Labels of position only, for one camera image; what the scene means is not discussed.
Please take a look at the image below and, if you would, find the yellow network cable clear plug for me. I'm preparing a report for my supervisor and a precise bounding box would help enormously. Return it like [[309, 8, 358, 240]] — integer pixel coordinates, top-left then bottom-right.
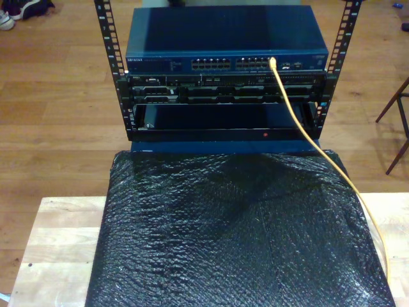
[[269, 57, 392, 285]]

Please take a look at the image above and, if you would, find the dark sneaker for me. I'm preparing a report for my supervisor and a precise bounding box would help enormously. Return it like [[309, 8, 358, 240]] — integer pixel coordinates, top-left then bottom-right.
[[6, 0, 55, 20]]

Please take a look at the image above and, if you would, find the dark red chair frame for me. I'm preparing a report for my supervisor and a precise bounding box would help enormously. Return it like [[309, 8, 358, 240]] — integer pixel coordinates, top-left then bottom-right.
[[375, 75, 409, 176]]

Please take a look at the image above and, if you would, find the black rack server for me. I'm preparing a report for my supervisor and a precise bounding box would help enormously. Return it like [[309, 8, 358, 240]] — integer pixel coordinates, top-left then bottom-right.
[[127, 74, 327, 105]]

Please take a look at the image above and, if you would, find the black perforated rack post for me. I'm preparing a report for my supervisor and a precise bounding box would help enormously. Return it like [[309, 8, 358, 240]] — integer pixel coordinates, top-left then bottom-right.
[[311, 0, 364, 141], [93, 0, 139, 142]]

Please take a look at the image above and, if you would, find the black bubble mat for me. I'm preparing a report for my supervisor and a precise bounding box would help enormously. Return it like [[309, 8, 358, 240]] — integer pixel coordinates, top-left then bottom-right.
[[84, 149, 397, 307]]

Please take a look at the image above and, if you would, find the blue metal base plate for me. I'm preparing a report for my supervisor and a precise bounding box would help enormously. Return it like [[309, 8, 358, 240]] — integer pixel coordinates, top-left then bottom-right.
[[130, 139, 323, 157]]

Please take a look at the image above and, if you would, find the white sneaker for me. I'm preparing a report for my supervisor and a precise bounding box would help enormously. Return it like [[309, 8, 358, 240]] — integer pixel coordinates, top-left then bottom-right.
[[0, 9, 16, 31]]

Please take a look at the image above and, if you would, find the blue network switch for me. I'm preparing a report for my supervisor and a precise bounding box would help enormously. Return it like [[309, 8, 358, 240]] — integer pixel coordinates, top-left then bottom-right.
[[125, 4, 330, 75]]

